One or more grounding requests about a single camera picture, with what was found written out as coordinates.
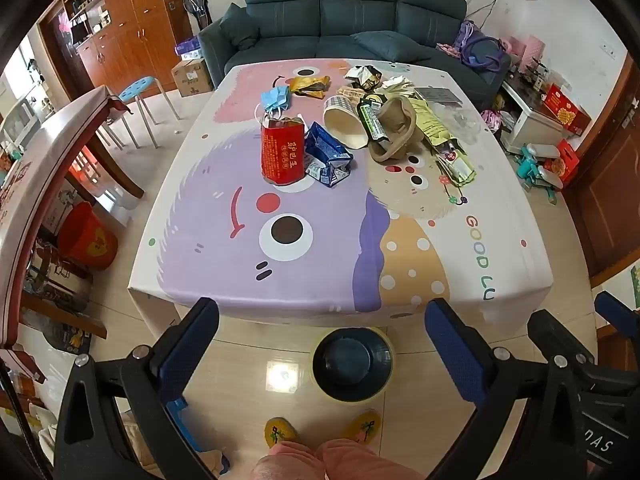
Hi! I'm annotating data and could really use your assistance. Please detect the tan crumpled paper bag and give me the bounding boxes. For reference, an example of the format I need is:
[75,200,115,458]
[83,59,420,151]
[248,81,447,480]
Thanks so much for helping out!
[368,97,418,163]

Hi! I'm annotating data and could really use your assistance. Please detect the long dark teal cushion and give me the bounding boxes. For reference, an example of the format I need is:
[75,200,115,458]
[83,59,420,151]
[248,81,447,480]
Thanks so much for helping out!
[350,31,435,63]

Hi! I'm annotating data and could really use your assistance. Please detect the blue white tissue pack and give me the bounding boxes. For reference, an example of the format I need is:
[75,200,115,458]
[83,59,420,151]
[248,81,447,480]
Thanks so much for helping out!
[175,37,202,61]

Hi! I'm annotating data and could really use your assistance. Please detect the person's pink trouser legs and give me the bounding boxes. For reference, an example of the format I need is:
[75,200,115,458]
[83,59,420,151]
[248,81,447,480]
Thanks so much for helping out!
[250,439,426,480]

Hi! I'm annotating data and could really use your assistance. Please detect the wooden door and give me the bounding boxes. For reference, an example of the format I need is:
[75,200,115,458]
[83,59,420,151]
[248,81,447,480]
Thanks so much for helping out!
[562,52,640,286]

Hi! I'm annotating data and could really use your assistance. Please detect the white paper cup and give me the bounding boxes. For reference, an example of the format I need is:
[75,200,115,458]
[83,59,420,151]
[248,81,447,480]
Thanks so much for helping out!
[322,96,368,150]

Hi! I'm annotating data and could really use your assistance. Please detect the small dark teal cushion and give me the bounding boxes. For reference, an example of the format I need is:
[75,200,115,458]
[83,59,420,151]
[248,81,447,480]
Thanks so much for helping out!
[218,2,261,52]

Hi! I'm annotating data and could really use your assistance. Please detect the blue round stool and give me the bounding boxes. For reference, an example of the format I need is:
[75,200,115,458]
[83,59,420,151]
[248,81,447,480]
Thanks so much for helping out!
[97,76,181,150]

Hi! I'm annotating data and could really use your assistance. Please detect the black yellow wrapper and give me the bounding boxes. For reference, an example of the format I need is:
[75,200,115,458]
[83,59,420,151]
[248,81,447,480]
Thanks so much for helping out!
[345,65,383,90]

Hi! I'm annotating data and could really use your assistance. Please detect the pink backpack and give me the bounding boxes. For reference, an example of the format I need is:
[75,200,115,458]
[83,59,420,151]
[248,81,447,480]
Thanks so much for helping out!
[480,107,506,133]

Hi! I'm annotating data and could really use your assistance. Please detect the yellow green packet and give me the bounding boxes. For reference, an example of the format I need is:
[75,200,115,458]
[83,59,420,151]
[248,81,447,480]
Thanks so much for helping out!
[410,97,453,146]

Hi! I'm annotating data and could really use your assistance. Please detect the blue face mask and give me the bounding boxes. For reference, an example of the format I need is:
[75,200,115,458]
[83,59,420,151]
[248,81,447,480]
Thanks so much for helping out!
[256,85,292,126]

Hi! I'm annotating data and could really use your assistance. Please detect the yellow slipper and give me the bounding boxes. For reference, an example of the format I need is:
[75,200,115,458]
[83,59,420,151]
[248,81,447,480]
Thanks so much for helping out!
[264,416,300,448]
[345,408,383,443]

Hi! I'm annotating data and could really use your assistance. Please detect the dark teal sofa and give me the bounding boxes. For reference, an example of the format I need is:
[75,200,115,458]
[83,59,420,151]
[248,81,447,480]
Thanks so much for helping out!
[199,0,512,111]

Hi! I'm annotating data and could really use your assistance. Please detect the red wooden dining table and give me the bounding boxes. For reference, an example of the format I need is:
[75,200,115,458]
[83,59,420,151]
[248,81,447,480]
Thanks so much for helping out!
[0,85,146,351]

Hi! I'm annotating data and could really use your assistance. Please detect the brown cardboard box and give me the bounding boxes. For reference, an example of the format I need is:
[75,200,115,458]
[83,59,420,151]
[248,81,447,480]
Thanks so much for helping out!
[171,57,215,98]

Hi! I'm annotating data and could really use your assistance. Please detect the brown green drink carton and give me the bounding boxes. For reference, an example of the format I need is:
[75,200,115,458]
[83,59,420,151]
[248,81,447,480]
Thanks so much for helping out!
[336,85,386,141]

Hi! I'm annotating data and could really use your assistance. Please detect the crumpled white paper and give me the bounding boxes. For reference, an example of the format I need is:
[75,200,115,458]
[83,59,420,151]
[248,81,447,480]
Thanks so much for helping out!
[381,76,416,96]

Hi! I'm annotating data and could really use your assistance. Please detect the purple bag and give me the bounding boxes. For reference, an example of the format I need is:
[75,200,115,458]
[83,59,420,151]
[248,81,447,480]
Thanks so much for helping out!
[452,20,506,68]

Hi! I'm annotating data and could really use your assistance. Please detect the printed cartoon tablecloth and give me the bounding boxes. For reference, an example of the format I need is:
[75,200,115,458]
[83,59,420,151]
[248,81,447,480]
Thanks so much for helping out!
[127,60,555,323]

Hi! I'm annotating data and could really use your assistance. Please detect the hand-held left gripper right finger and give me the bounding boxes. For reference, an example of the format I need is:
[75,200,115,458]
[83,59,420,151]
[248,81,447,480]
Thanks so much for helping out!
[424,298,585,480]

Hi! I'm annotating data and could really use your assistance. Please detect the teal toy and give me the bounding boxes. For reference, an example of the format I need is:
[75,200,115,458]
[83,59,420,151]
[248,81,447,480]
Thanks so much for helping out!
[515,144,563,206]

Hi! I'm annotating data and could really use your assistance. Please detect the grey small box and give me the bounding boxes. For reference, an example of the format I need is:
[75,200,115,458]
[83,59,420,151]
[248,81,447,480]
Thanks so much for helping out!
[414,87,463,108]

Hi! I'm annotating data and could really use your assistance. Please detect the dark snack wrapper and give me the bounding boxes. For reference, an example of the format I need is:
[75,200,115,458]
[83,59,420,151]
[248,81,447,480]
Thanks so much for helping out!
[427,137,461,161]

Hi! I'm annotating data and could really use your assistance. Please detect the yellow snack wrapper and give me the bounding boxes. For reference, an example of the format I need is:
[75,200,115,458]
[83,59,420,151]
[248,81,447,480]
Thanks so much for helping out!
[289,75,332,100]

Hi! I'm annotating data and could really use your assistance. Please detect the wooden cabinet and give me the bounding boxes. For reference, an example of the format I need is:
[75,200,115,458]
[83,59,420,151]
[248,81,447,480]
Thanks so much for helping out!
[40,0,193,98]

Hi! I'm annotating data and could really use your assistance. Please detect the pale green snack wrapper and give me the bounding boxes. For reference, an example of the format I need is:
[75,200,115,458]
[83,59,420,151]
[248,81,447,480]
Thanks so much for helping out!
[435,152,478,188]

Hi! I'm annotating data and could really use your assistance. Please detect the large red gift box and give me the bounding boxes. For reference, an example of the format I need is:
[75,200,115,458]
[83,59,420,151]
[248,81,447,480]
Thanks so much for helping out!
[542,84,592,136]

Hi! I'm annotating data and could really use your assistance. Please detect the clear plastic bag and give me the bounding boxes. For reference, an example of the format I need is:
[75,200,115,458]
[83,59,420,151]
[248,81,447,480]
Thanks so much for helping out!
[435,102,483,148]

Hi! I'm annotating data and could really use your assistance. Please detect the red plastic bucket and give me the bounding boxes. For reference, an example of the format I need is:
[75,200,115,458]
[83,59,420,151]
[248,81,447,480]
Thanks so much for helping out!
[56,202,119,271]

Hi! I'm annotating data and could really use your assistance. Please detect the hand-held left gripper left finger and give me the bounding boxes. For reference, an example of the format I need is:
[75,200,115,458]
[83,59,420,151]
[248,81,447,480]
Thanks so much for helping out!
[52,296,221,480]

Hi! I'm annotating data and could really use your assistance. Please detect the white low cabinet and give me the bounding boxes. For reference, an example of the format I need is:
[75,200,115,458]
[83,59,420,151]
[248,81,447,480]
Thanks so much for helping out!
[500,80,568,153]

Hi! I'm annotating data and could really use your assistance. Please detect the dark blue trash bin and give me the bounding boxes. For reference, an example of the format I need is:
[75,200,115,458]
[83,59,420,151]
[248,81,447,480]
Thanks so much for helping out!
[311,326,396,403]

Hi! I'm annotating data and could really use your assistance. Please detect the red paper bag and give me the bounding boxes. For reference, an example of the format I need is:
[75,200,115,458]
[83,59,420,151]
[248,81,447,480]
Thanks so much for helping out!
[260,112,308,187]

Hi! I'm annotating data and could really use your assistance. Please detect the small red gift box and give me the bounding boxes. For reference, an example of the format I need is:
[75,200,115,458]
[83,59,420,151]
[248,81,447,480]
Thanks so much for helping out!
[542,139,581,183]

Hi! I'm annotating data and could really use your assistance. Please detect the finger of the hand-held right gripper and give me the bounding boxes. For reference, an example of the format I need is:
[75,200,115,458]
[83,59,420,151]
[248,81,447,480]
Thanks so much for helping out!
[527,310,598,368]
[594,291,640,358]

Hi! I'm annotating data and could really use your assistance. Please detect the pink gift bag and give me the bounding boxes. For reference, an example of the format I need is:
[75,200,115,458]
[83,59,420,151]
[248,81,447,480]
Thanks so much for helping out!
[510,35,546,73]

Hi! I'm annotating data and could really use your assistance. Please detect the blue white milk carton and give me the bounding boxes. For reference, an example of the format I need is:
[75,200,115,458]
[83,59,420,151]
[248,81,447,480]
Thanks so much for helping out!
[304,121,355,188]

